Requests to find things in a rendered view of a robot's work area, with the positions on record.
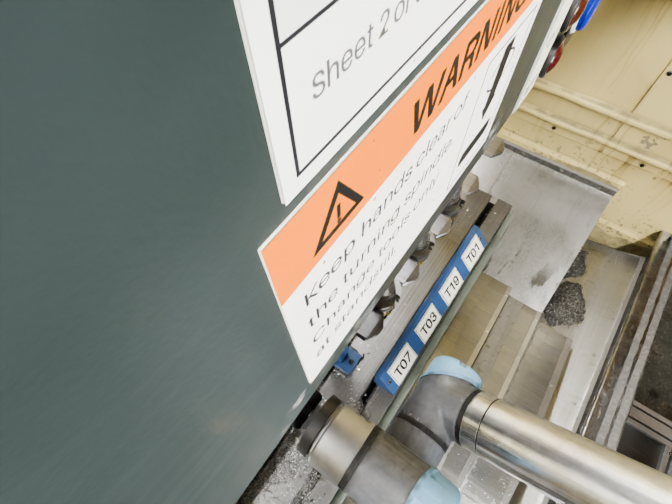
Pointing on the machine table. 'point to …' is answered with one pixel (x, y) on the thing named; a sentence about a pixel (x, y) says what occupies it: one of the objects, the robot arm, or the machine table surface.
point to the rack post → (347, 360)
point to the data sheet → (331, 69)
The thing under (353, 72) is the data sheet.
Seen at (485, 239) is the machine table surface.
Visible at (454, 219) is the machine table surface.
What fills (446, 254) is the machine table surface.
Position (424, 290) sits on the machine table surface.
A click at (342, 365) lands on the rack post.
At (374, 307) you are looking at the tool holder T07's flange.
